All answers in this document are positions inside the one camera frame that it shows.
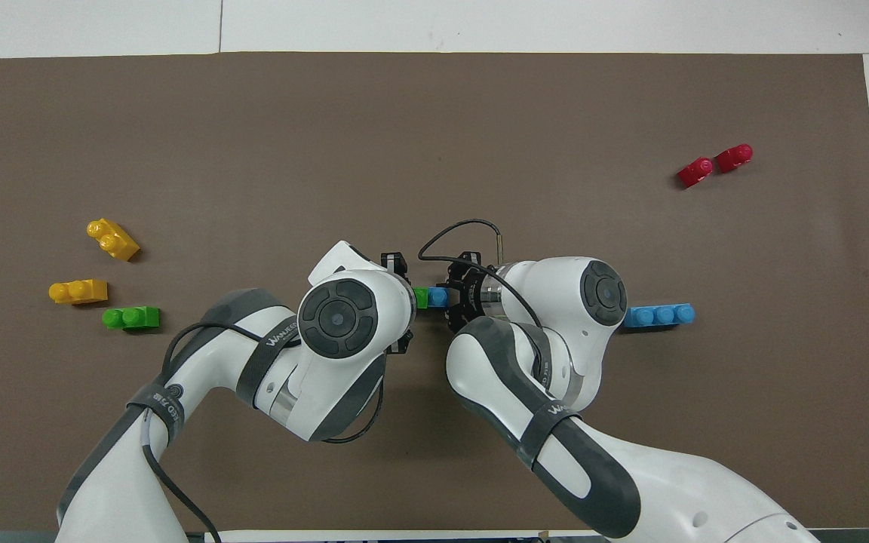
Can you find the red one-stud toy block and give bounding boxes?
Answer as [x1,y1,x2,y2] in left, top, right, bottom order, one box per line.
[715,143,754,174]
[677,157,714,189]

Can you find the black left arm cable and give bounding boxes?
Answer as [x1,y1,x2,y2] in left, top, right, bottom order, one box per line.
[140,323,384,543]

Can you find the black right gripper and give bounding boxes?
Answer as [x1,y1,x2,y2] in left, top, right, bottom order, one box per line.
[446,251,502,333]

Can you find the yellow two-stud toy block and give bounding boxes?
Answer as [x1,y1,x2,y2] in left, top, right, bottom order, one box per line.
[87,218,140,262]
[48,279,109,306]

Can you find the brown table mat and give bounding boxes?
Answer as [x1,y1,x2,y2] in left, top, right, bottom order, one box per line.
[0,51,869,531]

